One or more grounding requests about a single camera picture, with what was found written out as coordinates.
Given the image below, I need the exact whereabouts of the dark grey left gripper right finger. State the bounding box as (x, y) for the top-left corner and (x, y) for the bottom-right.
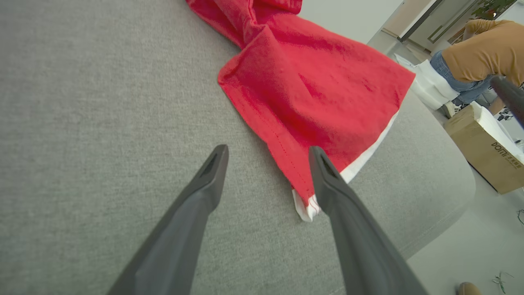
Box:
(309, 146), (429, 295)

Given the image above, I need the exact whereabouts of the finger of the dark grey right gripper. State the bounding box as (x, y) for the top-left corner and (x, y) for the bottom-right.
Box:
(490, 75), (524, 130)

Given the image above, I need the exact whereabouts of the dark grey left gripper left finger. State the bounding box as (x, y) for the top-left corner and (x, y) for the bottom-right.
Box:
(107, 144), (229, 295)

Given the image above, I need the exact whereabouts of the red sports garment white trim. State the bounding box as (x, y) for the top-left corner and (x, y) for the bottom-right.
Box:
(185, 0), (416, 222)

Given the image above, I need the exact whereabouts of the white liner in cardboard box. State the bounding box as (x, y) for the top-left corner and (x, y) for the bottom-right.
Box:
(470, 102), (524, 164)

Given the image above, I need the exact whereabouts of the person in mustard shirt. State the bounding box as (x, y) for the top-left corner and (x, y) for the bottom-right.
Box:
(430, 18), (524, 118)

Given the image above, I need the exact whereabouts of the brown cardboard box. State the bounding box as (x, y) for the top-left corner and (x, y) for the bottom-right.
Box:
(443, 104), (524, 195)

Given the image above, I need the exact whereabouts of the white plastic bag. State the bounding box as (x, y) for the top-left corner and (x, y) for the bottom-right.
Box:
(394, 53), (461, 111)

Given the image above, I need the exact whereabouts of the green potted plant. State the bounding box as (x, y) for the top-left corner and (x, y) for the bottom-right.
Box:
(471, 0), (518, 20)

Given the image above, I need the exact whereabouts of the green leaf twig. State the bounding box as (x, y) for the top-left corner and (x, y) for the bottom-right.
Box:
(492, 271), (514, 294)

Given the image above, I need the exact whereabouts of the glass door with handle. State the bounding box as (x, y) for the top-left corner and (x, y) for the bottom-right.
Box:
(397, 0), (481, 52)

